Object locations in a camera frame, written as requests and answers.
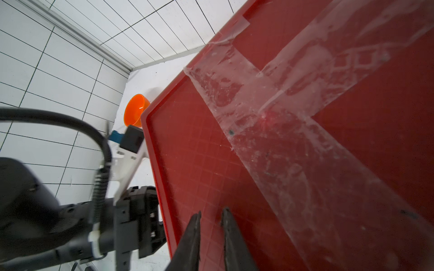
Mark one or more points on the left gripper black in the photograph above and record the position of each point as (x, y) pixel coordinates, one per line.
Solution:
(130, 224)

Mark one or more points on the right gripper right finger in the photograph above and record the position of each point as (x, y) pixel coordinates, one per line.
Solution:
(237, 256)

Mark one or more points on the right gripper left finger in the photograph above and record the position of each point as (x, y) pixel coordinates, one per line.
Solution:
(187, 254)

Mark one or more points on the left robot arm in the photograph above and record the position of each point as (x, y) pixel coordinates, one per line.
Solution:
(37, 232)

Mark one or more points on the red drawer cabinet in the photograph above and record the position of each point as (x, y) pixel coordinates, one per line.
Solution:
(313, 122)

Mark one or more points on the orange bowl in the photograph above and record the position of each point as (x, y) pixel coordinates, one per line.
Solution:
(135, 108)

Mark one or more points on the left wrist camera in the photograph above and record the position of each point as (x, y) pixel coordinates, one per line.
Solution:
(131, 150)

